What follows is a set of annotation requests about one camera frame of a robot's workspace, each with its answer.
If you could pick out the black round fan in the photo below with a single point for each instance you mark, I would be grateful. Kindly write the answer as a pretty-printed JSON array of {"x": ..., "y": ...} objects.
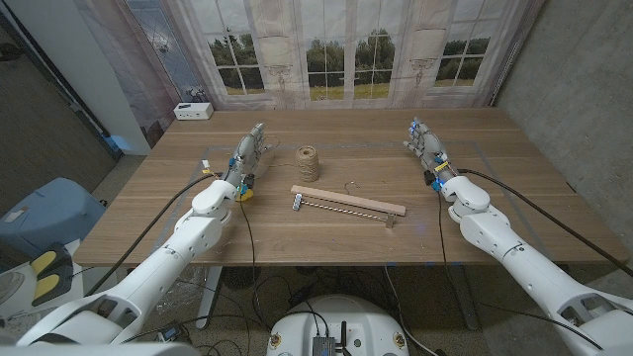
[{"x": 240, "y": 278}]

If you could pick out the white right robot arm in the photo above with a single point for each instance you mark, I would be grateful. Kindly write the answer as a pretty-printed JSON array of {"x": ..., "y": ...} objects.
[{"x": 519, "y": 267}]

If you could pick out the grey box on torso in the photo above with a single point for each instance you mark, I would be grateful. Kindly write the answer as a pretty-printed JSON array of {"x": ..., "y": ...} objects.
[{"x": 324, "y": 346}]

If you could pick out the small device with screen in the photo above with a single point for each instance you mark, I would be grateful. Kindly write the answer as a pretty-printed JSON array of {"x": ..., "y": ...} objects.
[{"x": 172, "y": 332}]

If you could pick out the printed window backdrop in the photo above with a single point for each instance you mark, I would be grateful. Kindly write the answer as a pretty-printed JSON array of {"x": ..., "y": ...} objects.
[{"x": 346, "y": 29}]

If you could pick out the white table leg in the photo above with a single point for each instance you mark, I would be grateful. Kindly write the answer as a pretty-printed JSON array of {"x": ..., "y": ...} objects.
[{"x": 207, "y": 301}]

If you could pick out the white power box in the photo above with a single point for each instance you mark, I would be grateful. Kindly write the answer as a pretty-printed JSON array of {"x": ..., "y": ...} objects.
[{"x": 193, "y": 111}]

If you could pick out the yellow lemon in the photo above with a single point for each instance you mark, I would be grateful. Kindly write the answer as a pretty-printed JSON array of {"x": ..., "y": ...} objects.
[{"x": 245, "y": 196}]

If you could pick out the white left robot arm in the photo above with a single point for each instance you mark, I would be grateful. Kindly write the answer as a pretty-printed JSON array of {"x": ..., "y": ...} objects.
[{"x": 148, "y": 277}]

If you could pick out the thin metal rod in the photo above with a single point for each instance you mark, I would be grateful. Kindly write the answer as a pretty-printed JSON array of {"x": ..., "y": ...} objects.
[{"x": 346, "y": 211}]

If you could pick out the black and yellow pedal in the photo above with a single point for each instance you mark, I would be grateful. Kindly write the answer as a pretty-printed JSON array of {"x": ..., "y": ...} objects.
[{"x": 47, "y": 284}]

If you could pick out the blue plastic bin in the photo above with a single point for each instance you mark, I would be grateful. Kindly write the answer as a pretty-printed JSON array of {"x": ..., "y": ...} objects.
[{"x": 49, "y": 212}]

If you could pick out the long wooden stick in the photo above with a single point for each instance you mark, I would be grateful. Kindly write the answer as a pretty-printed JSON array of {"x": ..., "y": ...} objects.
[{"x": 346, "y": 199}]

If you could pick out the silver metal clip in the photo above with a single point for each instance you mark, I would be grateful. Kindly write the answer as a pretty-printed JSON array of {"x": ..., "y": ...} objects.
[{"x": 297, "y": 202}]

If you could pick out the brown twine spool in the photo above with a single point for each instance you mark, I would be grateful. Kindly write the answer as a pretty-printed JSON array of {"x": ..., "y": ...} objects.
[{"x": 307, "y": 165}]

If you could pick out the black antenna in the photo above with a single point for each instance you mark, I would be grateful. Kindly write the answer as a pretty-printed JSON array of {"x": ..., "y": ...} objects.
[{"x": 344, "y": 336}]

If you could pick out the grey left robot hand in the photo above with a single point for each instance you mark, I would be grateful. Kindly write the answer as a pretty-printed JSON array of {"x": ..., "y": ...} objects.
[{"x": 244, "y": 158}]

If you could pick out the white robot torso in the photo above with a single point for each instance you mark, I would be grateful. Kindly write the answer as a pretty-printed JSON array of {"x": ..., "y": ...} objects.
[{"x": 346, "y": 316}]

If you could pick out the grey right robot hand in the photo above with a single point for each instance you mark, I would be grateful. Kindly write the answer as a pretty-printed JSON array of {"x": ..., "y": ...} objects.
[{"x": 430, "y": 148}]

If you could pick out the clear plastic sheet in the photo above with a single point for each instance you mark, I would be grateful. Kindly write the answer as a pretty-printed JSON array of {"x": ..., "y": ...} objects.
[{"x": 183, "y": 296}]

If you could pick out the brown twine thread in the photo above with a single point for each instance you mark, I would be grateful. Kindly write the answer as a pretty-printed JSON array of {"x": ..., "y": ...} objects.
[{"x": 348, "y": 186}]

